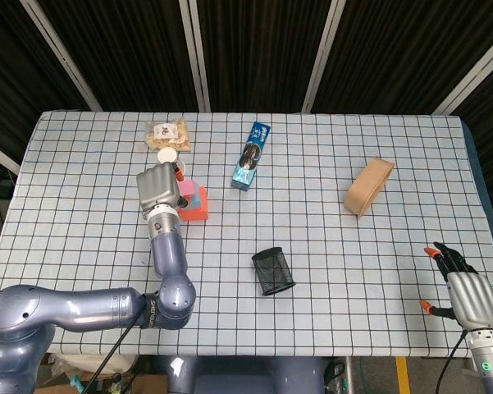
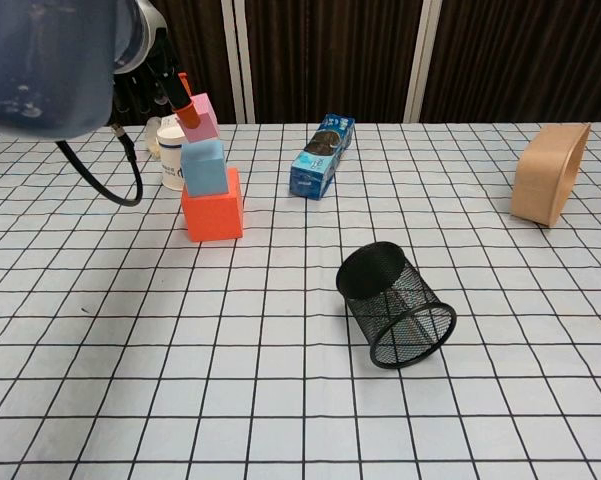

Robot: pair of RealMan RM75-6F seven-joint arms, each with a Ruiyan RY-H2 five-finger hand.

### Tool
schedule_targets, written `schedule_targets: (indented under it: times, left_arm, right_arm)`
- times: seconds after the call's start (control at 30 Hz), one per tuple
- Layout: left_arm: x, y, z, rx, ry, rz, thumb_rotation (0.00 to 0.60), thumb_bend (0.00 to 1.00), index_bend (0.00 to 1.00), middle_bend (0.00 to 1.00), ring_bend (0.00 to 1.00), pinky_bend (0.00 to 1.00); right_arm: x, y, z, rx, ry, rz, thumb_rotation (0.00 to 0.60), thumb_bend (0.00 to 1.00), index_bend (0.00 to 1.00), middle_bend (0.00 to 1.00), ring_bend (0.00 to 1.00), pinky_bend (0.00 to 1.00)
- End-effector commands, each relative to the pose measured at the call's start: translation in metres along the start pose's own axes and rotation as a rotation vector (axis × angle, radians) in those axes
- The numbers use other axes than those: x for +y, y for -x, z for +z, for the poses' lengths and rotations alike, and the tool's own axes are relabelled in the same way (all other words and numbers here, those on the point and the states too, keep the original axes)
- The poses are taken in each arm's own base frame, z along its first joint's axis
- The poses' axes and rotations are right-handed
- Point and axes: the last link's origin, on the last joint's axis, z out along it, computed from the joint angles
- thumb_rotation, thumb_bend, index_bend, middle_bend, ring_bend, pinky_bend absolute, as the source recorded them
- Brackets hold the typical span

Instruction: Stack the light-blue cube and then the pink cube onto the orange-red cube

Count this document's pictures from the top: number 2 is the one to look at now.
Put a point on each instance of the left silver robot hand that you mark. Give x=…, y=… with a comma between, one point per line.
x=167, y=75

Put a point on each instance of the small pink foam cube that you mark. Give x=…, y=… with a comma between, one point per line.
x=205, y=120

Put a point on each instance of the medium blue foam cube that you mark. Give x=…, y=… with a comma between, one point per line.
x=205, y=170

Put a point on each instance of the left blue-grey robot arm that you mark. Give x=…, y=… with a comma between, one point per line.
x=45, y=60

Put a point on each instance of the clear snack bag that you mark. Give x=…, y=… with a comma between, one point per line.
x=153, y=137

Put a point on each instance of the white paper cup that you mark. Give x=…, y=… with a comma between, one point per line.
x=170, y=160

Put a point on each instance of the large orange foam cube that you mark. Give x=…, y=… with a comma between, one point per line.
x=215, y=220

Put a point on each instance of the blue cookie box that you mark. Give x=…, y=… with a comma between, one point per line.
x=317, y=165

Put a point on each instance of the black mesh pen holder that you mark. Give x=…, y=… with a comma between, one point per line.
x=395, y=305

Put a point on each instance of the white checkered tablecloth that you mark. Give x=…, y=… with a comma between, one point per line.
x=330, y=410

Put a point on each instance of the tan oval container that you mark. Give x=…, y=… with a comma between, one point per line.
x=542, y=175

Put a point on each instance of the white partition frame post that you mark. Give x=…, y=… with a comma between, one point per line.
x=422, y=60
x=240, y=60

